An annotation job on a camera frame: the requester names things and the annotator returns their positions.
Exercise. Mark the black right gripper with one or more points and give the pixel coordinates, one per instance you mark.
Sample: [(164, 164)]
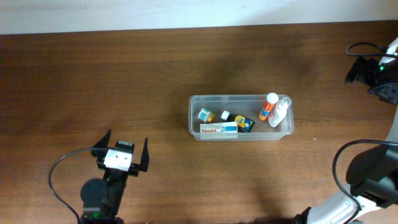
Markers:
[(368, 66)]

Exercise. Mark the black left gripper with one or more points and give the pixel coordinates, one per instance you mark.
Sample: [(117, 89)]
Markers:
[(99, 149)]

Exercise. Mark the gold lid balm jar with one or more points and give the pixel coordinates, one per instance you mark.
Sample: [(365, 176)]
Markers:
[(206, 116)]

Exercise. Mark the white spray bottle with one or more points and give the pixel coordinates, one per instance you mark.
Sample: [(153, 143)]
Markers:
[(279, 112)]

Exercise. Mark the orange tablet tube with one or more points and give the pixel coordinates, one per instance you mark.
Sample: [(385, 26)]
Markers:
[(271, 100)]

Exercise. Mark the white Panadol medicine box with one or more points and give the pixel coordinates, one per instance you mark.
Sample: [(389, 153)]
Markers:
[(217, 131)]

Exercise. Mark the dark syrup bottle white cap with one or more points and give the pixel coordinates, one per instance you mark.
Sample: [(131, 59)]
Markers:
[(245, 125)]

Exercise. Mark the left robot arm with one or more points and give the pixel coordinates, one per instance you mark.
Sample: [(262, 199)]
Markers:
[(102, 197)]

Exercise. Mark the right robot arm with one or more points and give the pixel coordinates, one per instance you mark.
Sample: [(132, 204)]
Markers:
[(372, 175)]

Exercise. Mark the clear plastic container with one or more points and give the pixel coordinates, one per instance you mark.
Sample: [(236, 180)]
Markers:
[(247, 105)]

